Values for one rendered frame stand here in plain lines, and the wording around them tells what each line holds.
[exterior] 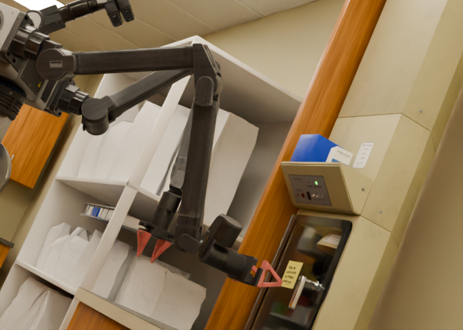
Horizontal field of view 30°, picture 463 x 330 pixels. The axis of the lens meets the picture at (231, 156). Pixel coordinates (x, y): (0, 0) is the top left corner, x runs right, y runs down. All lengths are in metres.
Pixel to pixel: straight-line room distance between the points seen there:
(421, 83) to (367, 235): 0.44
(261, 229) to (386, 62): 0.61
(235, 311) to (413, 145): 0.70
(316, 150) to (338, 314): 0.46
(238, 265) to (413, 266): 0.78
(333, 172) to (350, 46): 0.57
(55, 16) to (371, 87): 0.92
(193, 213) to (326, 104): 0.73
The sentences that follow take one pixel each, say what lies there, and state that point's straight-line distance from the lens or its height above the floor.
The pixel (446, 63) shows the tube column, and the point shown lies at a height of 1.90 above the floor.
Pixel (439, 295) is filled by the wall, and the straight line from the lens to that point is 2.62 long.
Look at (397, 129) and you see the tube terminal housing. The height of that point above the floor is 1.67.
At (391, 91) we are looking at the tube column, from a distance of 2.45.
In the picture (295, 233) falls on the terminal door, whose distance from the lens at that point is 2.49.
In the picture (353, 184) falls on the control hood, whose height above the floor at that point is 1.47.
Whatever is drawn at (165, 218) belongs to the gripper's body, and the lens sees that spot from 2.49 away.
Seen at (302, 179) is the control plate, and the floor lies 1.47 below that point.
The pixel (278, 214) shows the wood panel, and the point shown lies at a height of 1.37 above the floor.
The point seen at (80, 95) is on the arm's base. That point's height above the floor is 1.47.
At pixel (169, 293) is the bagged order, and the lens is 3.47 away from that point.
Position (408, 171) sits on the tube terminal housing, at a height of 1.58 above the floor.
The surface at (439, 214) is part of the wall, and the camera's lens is 2.76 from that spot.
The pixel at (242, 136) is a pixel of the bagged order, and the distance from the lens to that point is 3.66.
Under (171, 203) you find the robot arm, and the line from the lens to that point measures 2.50.
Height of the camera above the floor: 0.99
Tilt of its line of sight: 11 degrees up
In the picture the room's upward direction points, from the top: 24 degrees clockwise
